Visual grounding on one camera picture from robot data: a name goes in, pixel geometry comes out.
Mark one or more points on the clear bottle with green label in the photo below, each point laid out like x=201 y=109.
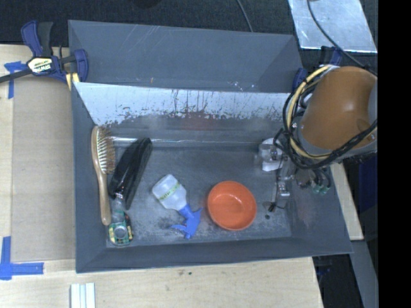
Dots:
x=119 y=229

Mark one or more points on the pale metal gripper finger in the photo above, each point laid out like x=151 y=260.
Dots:
x=280 y=204

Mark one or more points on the black oblong case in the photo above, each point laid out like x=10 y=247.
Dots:
x=131 y=168

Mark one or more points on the orange bowl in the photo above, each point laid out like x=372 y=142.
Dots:
x=232 y=205

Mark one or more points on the wooden hairbrush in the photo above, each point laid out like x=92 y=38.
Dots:
x=103 y=159

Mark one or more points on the grey metal bin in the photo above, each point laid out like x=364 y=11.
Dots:
x=192 y=56

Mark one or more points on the clear spray bottle blue nozzle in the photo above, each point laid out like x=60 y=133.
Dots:
x=171 y=192

